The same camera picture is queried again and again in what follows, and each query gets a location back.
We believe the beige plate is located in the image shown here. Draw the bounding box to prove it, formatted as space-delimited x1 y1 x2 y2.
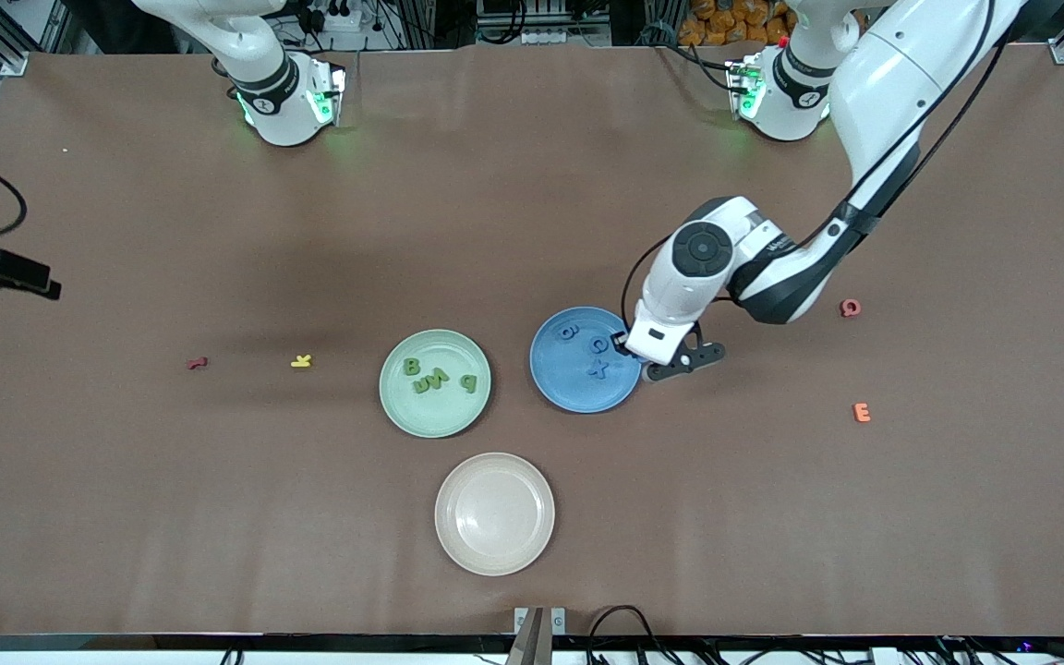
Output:
434 452 556 577

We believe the grey metal camera bracket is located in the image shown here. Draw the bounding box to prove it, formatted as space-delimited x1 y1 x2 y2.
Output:
514 606 567 665

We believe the black arm base cable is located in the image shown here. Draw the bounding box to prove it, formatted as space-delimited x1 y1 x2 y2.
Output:
211 55 242 101
657 37 738 91

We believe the blue plate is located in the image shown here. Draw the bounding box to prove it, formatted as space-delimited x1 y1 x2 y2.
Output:
529 306 643 414

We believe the white power strip with plugs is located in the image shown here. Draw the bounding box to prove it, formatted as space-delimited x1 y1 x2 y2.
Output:
296 0 363 34

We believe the black looped cable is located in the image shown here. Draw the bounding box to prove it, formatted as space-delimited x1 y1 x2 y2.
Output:
586 604 681 665

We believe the light green plate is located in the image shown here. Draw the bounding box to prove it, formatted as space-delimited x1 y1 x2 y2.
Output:
379 329 492 439

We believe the pile of orange balls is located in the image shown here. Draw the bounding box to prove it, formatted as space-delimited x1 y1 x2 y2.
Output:
678 0 792 47

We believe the large table cover mat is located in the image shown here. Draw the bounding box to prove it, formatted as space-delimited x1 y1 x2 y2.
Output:
0 44 1064 638

